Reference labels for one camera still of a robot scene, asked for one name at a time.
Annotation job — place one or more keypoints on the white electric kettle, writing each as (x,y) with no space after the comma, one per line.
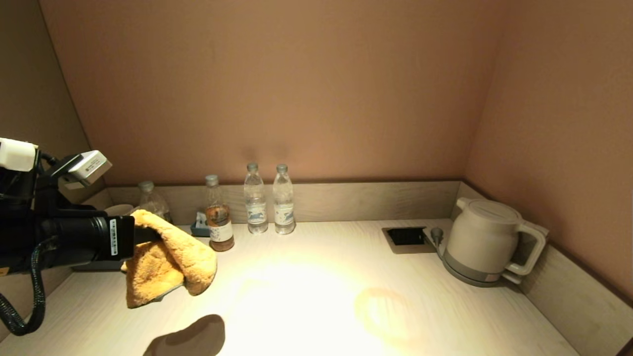
(483,237)

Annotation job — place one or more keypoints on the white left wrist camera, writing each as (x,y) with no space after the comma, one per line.
(89,165)

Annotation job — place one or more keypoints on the white ceramic cup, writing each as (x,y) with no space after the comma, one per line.
(118,209)

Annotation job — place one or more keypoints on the plastic bottle dark liquid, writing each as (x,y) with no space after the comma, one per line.
(151,200)

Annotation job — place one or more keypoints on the plastic bottle amber liquid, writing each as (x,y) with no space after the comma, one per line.
(220,231)

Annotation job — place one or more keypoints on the orange microfibre cloth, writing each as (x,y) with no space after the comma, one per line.
(168,267)

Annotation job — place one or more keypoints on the grey kettle base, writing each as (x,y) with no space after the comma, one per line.
(465,280)

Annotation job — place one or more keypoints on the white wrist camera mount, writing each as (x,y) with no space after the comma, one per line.
(17,154)

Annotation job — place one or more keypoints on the recessed black power socket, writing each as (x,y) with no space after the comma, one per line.
(406,237)

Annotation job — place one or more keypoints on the white tea sachets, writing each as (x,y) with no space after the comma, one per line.
(201,220)

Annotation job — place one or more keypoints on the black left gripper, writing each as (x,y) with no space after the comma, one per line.
(79,240)

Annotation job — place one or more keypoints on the clear water bottle blue label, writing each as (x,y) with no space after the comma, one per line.
(255,207)
(284,207)

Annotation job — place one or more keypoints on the small blue sachet tray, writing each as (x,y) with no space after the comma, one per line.
(199,232)

